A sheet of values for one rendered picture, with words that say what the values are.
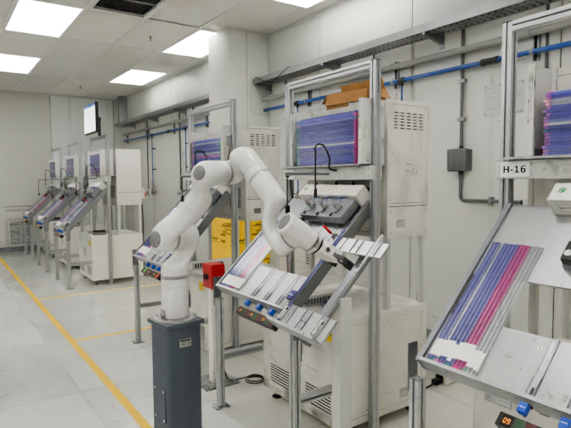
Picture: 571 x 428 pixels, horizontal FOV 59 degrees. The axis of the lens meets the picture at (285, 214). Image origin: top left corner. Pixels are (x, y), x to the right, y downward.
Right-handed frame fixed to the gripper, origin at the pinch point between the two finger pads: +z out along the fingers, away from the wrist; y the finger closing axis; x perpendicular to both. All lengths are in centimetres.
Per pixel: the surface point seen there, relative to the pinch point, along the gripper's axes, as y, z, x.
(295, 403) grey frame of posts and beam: 36, 39, 57
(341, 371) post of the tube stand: 8.1, 30.2, 34.8
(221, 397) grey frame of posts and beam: 110, 49, 78
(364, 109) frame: 41, 0, -80
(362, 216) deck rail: 43, 30, -37
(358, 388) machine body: 43, 77, 37
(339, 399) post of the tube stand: 9, 37, 45
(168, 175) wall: 678, 105, -121
